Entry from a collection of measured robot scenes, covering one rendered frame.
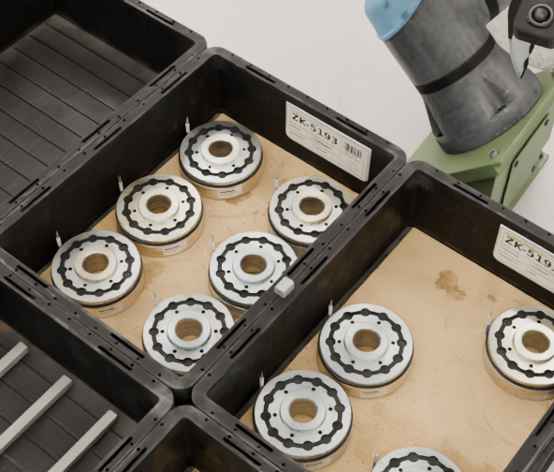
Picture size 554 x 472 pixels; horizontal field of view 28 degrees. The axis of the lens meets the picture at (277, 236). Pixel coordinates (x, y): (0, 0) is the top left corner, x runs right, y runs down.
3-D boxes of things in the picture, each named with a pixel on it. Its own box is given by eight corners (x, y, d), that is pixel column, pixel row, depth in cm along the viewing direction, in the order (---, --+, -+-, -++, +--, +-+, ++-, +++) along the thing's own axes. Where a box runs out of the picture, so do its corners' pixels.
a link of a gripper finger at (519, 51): (536, 52, 123) (569, -9, 116) (517, 84, 120) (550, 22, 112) (511, 39, 124) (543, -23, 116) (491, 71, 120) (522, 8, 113)
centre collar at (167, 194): (153, 184, 134) (153, 181, 133) (187, 201, 132) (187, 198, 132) (129, 213, 131) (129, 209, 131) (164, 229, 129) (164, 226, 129)
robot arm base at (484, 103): (460, 107, 155) (421, 51, 152) (554, 66, 146) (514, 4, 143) (428, 168, 145) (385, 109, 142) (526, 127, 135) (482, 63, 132)
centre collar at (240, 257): (246, 243, 128) (246, 240, 128) (283, 260, 127) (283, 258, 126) (224, 273, 126) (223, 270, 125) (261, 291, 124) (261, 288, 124)
